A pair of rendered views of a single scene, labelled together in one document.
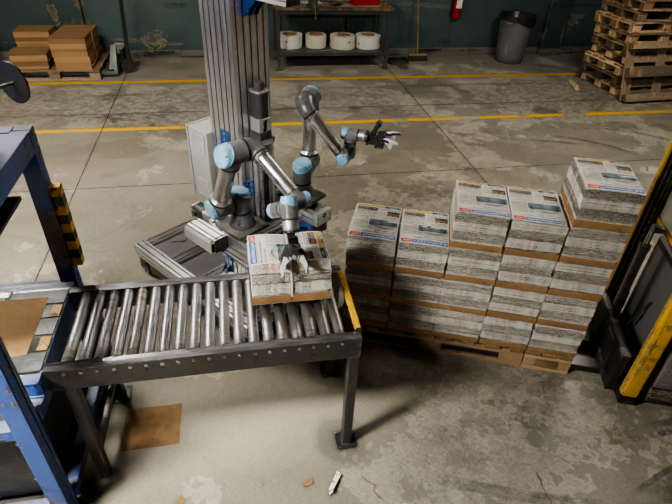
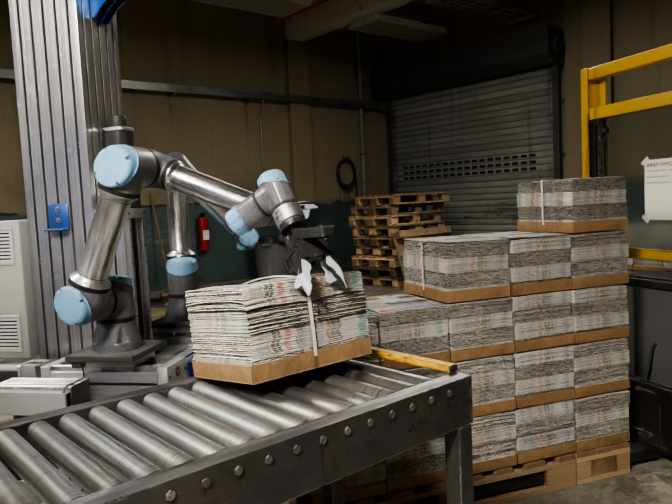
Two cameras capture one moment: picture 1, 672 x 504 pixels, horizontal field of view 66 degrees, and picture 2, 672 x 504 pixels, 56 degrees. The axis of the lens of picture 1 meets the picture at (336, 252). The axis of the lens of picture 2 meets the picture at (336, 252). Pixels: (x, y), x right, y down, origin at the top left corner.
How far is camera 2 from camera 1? 159 cm
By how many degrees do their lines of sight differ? 41
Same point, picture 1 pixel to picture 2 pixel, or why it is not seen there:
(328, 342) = (430, 390)
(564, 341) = (612, 415)
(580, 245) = (588, 257)
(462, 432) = not seen: outside the picture
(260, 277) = (262, 316)
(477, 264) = (486, 323)
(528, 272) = (546, 316)
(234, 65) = (83, 83)
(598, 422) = not seen: outside the picture
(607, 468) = not seen: outside the picture
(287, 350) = (374, 421)
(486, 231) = (485, 266)
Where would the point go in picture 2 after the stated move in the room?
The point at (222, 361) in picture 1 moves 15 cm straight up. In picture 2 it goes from (263, 475) to (258, 395)
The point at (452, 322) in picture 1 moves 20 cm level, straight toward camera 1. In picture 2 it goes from (477, 439) to (500, 458)
